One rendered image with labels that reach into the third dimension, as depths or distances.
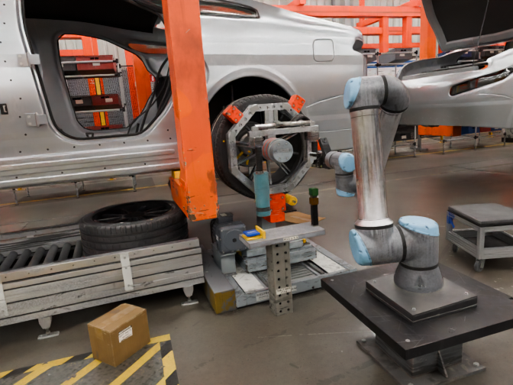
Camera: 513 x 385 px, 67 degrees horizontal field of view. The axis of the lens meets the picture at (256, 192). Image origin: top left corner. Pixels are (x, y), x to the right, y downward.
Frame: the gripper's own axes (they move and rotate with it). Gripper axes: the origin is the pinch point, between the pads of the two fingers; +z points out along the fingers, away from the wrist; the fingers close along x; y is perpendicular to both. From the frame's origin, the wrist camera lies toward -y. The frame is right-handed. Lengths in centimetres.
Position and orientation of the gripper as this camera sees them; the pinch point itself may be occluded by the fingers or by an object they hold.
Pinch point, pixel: (313, 152)
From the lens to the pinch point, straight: 225.6
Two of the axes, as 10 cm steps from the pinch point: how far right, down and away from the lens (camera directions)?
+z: -3.5, -1.7, 9.2
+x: 9.4, -1.3, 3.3
